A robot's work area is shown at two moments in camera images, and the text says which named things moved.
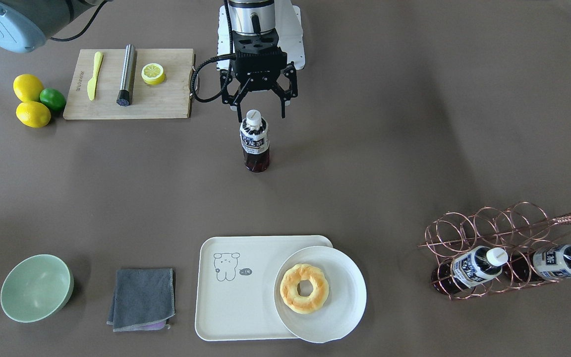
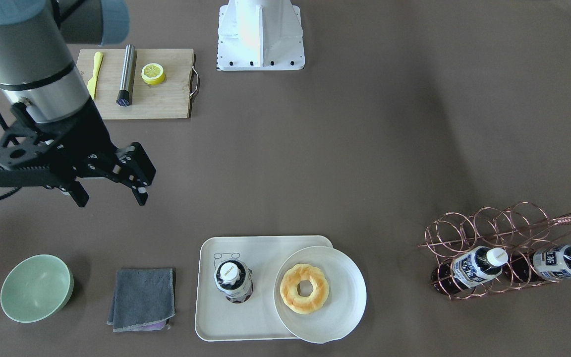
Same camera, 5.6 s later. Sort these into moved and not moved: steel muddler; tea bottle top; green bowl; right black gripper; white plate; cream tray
Moved: tea bottle top; right black gripper
Not moved: white plate; steel muddler; green bowl; cream tray
